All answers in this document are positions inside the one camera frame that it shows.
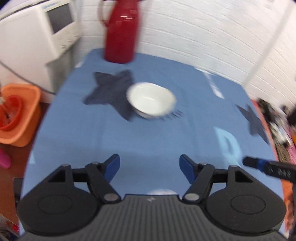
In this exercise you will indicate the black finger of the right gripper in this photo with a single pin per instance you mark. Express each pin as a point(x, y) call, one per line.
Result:
point(256, 163)

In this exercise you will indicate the orange plastic basin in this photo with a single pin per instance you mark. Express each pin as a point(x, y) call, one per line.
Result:
point(24, 102)

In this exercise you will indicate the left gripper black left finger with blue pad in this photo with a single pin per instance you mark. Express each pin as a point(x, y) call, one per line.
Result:
point(100, 176)

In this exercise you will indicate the white bowl red pattern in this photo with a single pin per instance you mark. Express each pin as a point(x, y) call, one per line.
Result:
point(151, 101)

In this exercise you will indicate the white appliance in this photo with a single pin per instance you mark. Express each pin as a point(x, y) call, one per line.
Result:
point(37, 44)

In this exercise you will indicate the red thermos jug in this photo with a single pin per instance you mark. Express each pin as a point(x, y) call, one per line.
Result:
point(122, 30)

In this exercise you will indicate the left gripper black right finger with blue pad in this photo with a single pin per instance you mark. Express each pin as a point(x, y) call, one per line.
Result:
point(199, 177)

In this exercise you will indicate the pink plastic cup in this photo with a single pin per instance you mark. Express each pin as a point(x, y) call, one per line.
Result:
point(5, 161)

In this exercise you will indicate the blue patterned tablecloth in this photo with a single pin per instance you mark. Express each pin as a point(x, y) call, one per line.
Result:
point(214, 122)

